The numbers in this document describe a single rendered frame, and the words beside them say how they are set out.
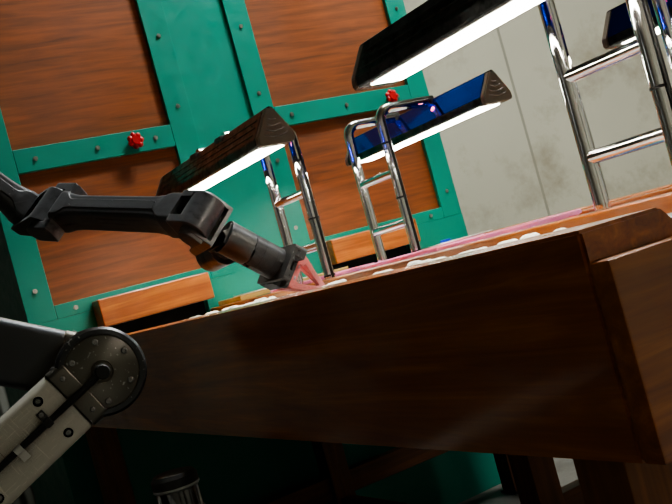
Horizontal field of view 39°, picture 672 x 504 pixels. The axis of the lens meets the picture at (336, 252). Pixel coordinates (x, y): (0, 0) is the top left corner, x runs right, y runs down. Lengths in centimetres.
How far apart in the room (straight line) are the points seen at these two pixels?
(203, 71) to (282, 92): 24
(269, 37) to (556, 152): 255
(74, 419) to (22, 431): 7
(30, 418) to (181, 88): 143
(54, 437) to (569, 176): 400
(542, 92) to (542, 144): 28
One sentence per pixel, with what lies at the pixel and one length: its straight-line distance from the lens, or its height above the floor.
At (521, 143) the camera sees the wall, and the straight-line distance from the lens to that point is 494.
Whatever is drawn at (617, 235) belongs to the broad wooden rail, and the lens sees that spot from 77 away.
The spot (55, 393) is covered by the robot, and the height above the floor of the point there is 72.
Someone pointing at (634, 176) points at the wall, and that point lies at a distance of 529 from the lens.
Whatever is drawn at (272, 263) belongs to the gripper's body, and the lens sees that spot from 155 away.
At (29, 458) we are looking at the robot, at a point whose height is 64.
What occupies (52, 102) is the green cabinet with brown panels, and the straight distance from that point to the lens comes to 252.
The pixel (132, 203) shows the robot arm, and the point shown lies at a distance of 163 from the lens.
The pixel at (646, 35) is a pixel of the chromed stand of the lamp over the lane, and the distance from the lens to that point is 130.
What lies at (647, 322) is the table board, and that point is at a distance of 75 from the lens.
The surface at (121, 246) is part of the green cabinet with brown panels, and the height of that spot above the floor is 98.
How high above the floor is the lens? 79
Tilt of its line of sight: 1 degrees up
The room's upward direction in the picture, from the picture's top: 15 degrees counter-clockwise
